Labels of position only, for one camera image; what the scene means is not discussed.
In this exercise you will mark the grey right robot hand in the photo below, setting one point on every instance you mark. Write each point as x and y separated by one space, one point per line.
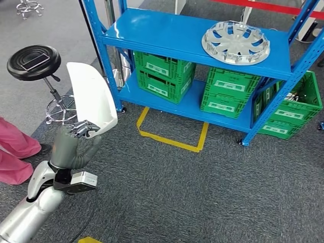
66 149

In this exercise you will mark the white curved plastic part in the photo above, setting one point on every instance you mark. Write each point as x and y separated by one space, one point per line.
91 94

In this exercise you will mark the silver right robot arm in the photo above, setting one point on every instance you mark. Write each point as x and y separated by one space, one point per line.
28 214

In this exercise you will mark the blue metal shelf rack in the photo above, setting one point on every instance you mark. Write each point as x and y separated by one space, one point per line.
165 33

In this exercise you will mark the person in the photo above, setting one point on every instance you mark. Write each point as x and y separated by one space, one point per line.
15 141

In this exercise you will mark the black smartphone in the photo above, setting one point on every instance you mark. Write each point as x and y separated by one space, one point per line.
35 62

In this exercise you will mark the yellow floor tape square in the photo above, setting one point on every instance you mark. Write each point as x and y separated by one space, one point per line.
88 240

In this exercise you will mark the black stool chrome base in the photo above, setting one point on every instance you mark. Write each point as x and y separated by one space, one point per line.
15 63

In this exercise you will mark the black diagonal bar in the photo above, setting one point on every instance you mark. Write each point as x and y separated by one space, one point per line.
91 35

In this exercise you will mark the chrome chair base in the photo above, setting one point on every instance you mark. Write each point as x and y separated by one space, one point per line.
29 5

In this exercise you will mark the grey wheel hubcap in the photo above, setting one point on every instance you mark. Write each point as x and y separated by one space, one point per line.
235 42

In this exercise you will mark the open green plastic crate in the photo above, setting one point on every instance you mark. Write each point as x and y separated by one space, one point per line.
291 114

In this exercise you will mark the red barrier belt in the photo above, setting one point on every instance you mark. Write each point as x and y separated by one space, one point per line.
266 6

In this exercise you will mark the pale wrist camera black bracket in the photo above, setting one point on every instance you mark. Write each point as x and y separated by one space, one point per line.
83 181

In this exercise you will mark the white furniture steel frame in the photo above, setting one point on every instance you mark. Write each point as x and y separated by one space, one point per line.
307 28

